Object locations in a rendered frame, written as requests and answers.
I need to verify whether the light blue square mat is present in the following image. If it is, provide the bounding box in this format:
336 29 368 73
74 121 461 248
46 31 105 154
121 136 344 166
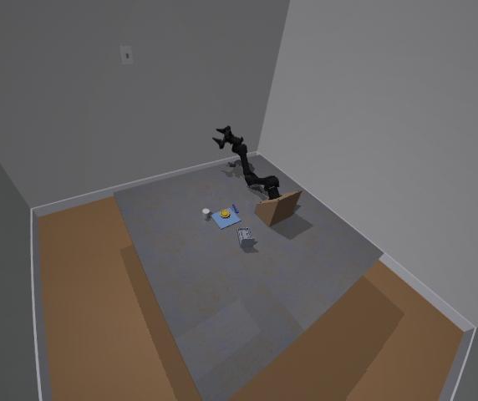
211 208 241 229

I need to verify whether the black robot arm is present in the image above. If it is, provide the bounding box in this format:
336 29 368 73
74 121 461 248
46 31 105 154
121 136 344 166
224 130 281 200

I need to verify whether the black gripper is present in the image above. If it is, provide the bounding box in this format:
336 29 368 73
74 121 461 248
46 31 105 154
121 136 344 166
212 126 235 149

